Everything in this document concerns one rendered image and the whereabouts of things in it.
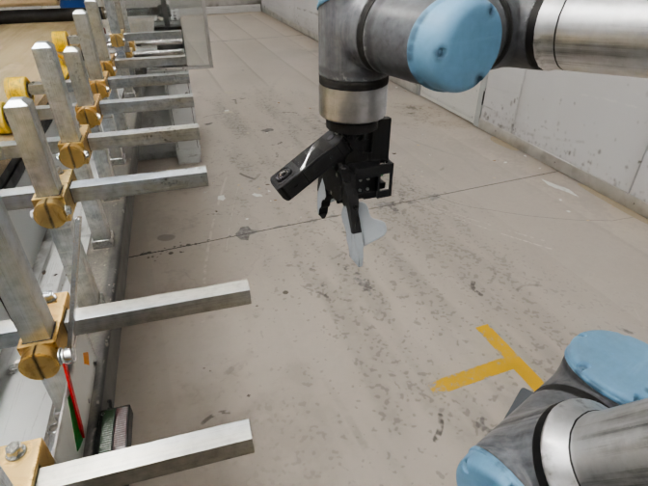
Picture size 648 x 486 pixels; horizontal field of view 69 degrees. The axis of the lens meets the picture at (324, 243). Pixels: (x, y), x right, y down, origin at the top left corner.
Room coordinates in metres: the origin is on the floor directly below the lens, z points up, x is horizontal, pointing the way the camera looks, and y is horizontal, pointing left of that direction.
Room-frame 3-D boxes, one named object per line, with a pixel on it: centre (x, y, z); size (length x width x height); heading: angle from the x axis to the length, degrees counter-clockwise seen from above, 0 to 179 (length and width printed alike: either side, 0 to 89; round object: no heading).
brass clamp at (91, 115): (1.23, 0.62, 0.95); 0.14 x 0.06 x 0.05; 16
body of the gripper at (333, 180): (0.63, -0.05, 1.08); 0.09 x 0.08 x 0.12; 111
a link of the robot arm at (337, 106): (0.63, -0.04, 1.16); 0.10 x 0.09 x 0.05; 21
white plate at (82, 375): (0.47, 0.37, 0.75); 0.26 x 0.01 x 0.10; 16
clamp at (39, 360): (0.51, 0.41, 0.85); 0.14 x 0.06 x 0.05; 16
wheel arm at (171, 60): (1.75, 0.68, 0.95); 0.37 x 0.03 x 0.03; 106
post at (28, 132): (0.73, 0.47, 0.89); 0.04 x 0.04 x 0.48; 16
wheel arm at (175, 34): (2.22, 0.88, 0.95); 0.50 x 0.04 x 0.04; 106
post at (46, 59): (0.97, 0.54, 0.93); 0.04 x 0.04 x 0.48; 16
